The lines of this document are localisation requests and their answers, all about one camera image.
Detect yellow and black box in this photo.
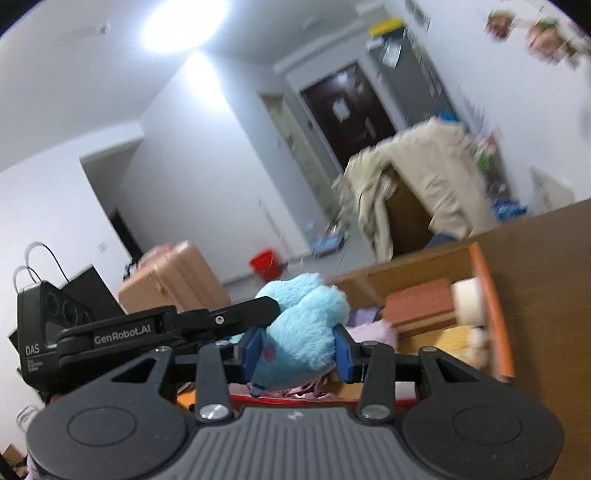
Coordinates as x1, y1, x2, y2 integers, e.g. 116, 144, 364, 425
369, 17, 406, 36

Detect white tape roll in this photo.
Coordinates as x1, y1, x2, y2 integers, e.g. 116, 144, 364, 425
450, 278, 486, 326

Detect red bucket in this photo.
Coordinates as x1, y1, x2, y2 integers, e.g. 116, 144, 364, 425
249, 248, 281, 283

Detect brown layered sponge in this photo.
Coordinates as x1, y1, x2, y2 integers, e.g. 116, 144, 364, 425
382, 278, 456, 339

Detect pink suitcase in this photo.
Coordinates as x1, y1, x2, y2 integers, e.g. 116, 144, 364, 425
117, 239, 232, 320

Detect red cardboard box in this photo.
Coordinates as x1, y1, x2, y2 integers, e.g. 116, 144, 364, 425
178, 242, 516, 412

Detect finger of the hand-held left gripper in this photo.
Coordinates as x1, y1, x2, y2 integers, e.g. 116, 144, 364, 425
56, 296, 281, 367

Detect white interior door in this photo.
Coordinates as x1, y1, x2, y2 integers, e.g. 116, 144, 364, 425
258, 91, 343, 205

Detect round ceiling lamp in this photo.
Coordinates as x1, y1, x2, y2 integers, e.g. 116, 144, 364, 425
140, 0, 230, 54

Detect dried pink flowers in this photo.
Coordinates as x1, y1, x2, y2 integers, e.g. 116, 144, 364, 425
485, 6, 591, 71

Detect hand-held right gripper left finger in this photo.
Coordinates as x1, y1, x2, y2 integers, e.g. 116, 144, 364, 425
107, 328, 265, 424

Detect black paper bag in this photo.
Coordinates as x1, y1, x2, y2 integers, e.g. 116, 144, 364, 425
8, 242, 126, 352

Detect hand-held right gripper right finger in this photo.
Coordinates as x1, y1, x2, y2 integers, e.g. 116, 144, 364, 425
334, 325, 482, 420

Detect dark entrance door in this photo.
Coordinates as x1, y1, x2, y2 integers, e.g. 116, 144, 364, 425
300, 62, 398, 172

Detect beige jacket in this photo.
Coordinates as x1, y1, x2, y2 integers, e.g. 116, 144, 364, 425
331, 117, 500, 265

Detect pink satin cloth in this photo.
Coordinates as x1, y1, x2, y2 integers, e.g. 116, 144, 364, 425
276, 375, 334, 398

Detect grey refrigerator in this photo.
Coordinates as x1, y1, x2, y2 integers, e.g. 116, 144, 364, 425
366, 22, 461, 131

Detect white plush item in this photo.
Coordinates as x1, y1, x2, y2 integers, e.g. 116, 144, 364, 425
465, 325, 493, 371

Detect blue plush toy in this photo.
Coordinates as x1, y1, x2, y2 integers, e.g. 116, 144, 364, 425
249, 272, 352, 398

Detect colourful packages pile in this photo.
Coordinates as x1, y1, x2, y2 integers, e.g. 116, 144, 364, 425
473, 133, 514, 200

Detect purple towel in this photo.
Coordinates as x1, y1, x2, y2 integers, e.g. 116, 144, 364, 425
345, 306, 399, 348

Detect brown cardboard box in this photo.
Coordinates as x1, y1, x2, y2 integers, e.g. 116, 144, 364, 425
376, 165, 438, 260

